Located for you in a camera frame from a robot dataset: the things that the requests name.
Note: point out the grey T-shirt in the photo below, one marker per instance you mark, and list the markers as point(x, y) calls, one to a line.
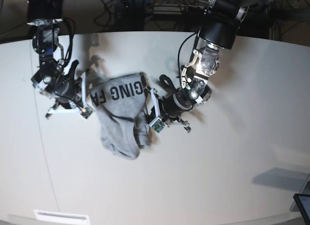
point(120, 105)

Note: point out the gripper body, image left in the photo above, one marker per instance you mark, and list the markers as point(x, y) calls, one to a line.
point(67, 93)

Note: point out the black tablet screen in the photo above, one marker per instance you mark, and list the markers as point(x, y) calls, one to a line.
point(303, 203)

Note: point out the gripper body, image right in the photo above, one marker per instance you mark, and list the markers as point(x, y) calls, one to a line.
point(169, 108)

